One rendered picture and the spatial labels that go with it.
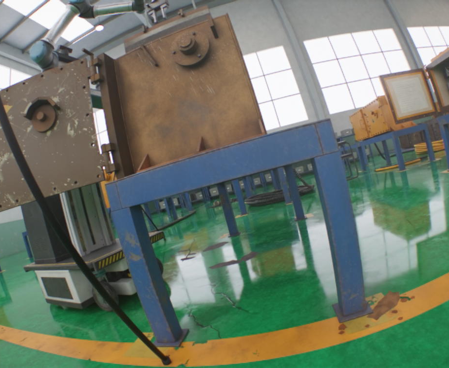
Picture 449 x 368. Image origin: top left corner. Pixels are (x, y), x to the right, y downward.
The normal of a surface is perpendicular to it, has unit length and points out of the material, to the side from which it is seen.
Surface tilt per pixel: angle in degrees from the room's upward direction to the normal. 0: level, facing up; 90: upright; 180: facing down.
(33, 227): 90
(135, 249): 90
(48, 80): 90
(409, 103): 90
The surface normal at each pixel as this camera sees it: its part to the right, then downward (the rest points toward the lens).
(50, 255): -0.33, 0.09
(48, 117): 0.22, -0.05
